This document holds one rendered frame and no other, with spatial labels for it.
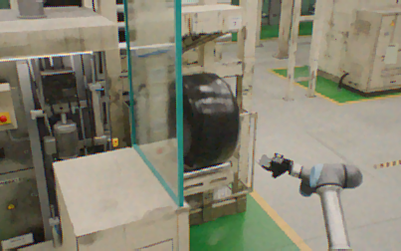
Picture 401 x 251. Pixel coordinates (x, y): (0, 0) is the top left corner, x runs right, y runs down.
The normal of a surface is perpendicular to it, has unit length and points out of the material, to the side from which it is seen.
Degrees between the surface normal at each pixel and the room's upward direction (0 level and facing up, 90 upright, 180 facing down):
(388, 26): 90
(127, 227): 90
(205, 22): 90
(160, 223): 90
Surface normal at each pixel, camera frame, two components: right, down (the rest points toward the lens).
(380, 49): 0.33, 0.36
